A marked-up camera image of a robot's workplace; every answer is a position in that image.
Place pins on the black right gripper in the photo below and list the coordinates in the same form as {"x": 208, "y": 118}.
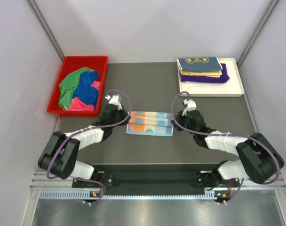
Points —
{"x": 179, "y": 117}

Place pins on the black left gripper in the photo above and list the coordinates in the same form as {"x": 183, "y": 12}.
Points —
{"x": 123, "y": 112}

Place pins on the royal blue towel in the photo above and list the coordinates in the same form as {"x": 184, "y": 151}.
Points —
{"x": 84, "y": 91}

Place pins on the light blue patterned towel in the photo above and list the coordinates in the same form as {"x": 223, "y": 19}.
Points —
{"x": 150, "y": 123}

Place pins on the yellow and blue cartoon towel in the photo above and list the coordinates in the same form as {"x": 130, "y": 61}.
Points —
{"x": 204, "y": 64}

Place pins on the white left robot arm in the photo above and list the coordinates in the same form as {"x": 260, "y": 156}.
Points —
{"x": 59, "y": 157}

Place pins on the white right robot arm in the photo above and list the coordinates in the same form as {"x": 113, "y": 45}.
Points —
{"x": 258, "y": 159}

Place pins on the pink towel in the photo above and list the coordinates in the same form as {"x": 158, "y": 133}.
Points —
{"x": 78, "y": 105}

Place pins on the red plastic bin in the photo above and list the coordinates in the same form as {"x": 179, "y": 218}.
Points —
{"x": 71, "y": 64}

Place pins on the cream folded towel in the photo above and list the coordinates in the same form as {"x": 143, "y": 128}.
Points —
{"x": 214, "y": 74}

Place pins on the purple folded towel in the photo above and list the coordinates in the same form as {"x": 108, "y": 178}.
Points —
{"x": 203, "y": 79}

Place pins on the white plastic tray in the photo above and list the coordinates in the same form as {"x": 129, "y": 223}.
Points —
{"x": 232, "y": 88}

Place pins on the green towel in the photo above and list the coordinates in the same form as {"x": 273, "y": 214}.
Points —
{"x": 68, "y": 85}

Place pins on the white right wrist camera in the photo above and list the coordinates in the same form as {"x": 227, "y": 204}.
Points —
{"x": 190, "y": 105}

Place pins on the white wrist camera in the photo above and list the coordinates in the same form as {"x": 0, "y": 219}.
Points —
{"x": 114, "y": 100}
{"x": 190, "y": 105}

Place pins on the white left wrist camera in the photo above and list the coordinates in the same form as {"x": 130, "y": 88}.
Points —
{"x": 114, "y": 100}

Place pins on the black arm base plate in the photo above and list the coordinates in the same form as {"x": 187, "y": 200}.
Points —
{"x": 160, "y": 179}

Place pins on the grey slotted cable duct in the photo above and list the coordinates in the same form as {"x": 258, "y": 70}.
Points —
{"x": 90, "y": 195}

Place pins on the left aluminium frame post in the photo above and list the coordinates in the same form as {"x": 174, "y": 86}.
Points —
{"x": 46, "y": 28}

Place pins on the aluminium frame post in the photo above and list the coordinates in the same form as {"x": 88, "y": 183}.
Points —
{"x": 273, "y": 4}
{"x": 46, "y": 28}

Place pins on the right aluminium frame post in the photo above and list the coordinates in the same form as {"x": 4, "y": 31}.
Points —
{"x": 273, "y": 4}

